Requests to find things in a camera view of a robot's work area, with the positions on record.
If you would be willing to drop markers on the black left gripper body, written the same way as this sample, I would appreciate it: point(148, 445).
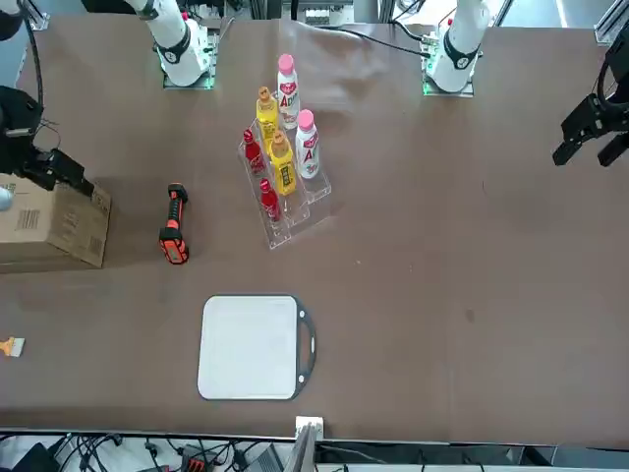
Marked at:
point(618, 110)

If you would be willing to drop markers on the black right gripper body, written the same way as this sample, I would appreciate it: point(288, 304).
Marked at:
point(17, 115)

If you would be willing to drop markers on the orange black barcode scanner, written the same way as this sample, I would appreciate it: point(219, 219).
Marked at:
point(173, 248)

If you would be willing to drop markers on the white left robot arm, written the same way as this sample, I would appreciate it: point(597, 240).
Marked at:
point(459, 44)

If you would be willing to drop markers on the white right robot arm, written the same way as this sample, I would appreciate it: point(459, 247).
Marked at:
point(177, 44)

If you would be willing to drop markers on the brown cardboard box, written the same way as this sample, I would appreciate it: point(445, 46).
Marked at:
point(74, 226)

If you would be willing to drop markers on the black box under table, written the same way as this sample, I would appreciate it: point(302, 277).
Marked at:
point(34, 459)

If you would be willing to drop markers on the small red bottle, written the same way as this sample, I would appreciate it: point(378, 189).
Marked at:
point(253, 155)
point(269, 201)

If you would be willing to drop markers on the yellow bottle orange cap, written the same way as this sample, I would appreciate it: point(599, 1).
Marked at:
point(284, 169)
point(267, 115)

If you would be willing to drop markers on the clear acrylic stepped shelf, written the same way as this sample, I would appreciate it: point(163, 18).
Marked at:
point(295, 216)

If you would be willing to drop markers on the white bottle pink cap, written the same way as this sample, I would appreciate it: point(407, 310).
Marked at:
point(287, 93)
point(308, 147)

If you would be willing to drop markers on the black power strip red switches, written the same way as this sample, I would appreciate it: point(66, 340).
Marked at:
point(192, 461)

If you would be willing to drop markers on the grey power adapter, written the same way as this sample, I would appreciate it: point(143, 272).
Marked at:
point(265, 459)

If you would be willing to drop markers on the grey metal bar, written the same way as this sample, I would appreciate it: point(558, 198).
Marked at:
point(301, 452)

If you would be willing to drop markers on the aluminium frame profile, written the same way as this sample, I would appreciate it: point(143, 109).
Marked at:
point(39, 20)
point(609, 27)

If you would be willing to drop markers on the white mount bracket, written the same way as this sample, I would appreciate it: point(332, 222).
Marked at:
point(309, 423)

